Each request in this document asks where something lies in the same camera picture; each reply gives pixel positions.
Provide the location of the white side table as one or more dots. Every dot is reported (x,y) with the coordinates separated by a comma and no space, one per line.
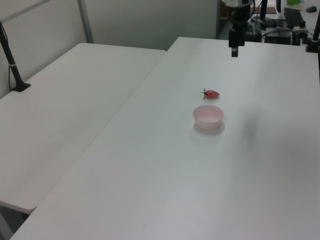
(62,112)

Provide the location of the black camera pole with base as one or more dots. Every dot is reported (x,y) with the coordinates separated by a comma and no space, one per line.
(12,67)

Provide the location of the red strawberry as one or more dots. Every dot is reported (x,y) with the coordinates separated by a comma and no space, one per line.
(211,94)

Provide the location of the dark computer mouse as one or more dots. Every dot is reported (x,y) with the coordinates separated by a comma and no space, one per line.
(311,9)

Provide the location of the black monitor stand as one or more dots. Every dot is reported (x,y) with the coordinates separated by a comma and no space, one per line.
(263,12)

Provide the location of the black clamped mount pole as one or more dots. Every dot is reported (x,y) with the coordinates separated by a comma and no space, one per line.
(315,32)

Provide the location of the green object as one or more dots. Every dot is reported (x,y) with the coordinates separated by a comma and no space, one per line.
(294,2)

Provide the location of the pink plastic bowl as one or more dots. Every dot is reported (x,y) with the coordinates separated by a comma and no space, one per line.
(208,117)

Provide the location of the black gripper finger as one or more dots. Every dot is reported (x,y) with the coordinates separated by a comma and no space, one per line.
(233,40)
(241,35)

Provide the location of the black keyboard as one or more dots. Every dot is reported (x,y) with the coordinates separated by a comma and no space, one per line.
(293,17)

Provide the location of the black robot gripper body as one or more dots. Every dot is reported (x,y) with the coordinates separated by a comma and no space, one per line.
(240,15)

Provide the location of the black electronics box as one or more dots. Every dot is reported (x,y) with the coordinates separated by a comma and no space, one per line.
(278,37)

